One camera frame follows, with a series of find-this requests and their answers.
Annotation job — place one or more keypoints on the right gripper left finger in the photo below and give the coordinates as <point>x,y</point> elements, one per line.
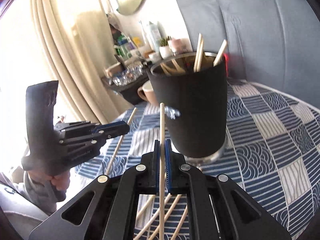
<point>107,207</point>

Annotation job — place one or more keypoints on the small potted succulent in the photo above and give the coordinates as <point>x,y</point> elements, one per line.
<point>164,48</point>

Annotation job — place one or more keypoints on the grey sleeve forearm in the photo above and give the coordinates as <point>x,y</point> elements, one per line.
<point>32,191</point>

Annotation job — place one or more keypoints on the pale green spray bottle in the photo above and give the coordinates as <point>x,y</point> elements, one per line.
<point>156,36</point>

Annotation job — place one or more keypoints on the red mesh colander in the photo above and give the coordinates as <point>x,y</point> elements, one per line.
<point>226,57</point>

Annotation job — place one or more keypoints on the black utensil holder cup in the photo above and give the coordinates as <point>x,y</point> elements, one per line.
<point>195,106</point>

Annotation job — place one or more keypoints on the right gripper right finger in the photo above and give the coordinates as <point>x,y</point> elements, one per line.
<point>218,208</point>

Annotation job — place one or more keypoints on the black side shelf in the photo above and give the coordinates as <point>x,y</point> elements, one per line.
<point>128,92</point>

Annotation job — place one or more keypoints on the pink lidded jar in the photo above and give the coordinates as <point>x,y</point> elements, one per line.
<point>178,47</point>

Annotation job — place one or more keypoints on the chopstick in holder left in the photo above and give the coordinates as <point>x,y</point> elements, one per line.
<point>197,52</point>

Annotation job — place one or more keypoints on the beige curtain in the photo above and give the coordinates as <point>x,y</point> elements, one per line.
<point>78,43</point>

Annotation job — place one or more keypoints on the chopstick in holder right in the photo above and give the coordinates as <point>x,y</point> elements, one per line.
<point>220,53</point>

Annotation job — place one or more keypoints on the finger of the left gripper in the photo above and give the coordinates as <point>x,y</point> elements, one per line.
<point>116,134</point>
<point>118,126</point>

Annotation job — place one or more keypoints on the chopstick in holder middle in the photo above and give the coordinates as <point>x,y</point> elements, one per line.
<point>200,56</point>

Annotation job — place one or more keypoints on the crystal glass tray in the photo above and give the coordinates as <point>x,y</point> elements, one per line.
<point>128,76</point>

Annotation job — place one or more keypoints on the person's left hand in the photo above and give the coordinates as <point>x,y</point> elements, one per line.
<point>61,182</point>

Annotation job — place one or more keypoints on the beige ceramic mug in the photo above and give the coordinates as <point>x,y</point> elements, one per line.
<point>146,93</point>

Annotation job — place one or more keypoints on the chopstick in holder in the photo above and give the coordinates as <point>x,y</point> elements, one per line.
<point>200,56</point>
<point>220,53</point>
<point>197,52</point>

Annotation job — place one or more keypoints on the grey-blue backdrop cloth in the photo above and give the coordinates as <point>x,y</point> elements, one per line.
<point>271,42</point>

